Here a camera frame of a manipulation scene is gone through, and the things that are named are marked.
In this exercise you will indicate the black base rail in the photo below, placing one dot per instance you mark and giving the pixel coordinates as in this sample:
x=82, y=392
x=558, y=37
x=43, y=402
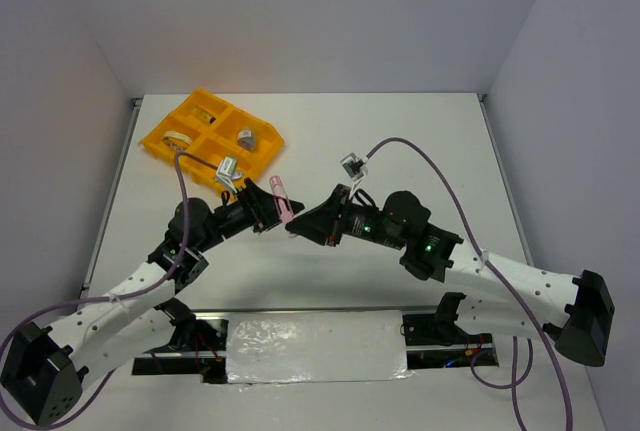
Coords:
x=204, y=356

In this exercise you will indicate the pink highlighter pen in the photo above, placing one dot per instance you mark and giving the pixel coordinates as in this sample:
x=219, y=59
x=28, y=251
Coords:
x=281, y=198

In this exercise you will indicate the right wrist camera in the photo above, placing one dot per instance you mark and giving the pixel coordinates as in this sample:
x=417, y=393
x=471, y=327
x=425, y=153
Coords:
x=356, y=169

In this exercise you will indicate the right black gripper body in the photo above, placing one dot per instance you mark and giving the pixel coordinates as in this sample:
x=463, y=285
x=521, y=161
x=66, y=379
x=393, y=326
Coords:
x=363, y=222

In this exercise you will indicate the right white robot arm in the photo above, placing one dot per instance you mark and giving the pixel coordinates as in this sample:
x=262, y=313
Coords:
x=483, y=292

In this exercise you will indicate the clear tape roll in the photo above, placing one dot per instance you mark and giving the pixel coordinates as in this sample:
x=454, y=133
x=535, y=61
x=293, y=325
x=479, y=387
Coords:
x=177, y=141

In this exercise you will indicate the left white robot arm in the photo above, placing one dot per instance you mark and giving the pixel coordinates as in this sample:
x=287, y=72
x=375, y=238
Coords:
x=47, y=368

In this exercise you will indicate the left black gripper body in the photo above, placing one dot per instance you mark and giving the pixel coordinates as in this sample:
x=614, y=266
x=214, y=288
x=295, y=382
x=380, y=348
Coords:
x=230, y=219

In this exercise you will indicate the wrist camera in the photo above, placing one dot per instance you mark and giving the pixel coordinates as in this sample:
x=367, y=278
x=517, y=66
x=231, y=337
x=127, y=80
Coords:
x=356, y=169
x=227, y=173

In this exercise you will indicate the silver foil covered plate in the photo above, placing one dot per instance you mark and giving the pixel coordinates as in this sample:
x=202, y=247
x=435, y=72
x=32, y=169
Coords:
x=315, y=347

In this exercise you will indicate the yellow compartment tray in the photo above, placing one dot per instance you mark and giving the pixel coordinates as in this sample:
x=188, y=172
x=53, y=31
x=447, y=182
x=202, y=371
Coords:
x=215, y=141

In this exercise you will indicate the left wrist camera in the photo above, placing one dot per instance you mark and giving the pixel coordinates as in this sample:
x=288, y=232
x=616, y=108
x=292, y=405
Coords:
x=227, y=173

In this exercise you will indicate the jar of paper clips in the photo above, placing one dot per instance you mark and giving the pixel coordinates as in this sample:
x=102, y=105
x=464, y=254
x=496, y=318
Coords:
x=246, y=139

